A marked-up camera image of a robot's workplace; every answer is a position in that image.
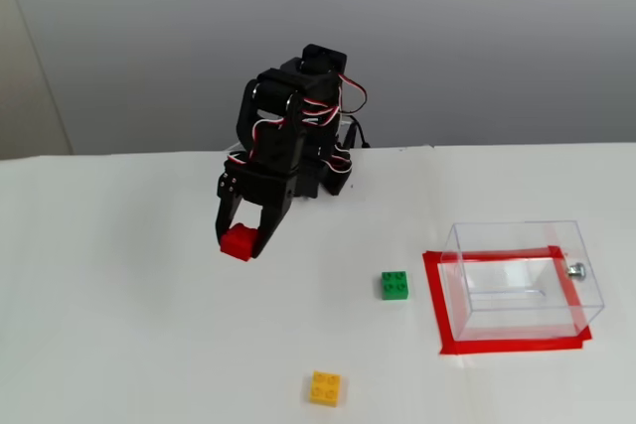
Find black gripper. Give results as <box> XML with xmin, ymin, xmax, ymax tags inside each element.
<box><xmin>214</xmin><ymin>160</ymin><xmax>295</xmax><ymax>260</ymax></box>

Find red tape square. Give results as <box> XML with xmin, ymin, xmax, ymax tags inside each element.
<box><xmin>421</xmin><ymin>244</ymin><xmax>593</xmax><ymax>356</ymax></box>

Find yellow lego brick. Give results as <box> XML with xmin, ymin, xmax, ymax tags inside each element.
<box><xmin>307</xmin><ymin>370</ymin><xmax>344</xmax><ymax>408</ymax></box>

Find black cable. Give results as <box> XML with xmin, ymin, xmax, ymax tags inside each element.
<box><xmin>345</xmin><ymin>114</ymin><xmax>373</xmax><ymax>151</ymax></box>

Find red lego brick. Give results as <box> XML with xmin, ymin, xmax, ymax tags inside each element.
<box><xmin>220</xmin><ymin>223</ymin><xmax>259</xmax><ymax>262</ymax></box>

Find red white black servo wires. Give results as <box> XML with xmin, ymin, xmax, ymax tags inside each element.
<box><xmin>226</xmin><ymin>73</ymin><xmax>370</xmax><ymax>178</ymax></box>

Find green lego brick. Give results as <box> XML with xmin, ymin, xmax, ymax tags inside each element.
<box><xmin>381</xmin><ymin>270</ymin><xmax>410</xmax><ymax>302</ymax></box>

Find transparent plastic box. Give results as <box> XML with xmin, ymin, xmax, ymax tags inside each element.
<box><xmin>441</xmin><ymin>218</ymin><xmax>606</xmax><ymax>344</ymax></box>

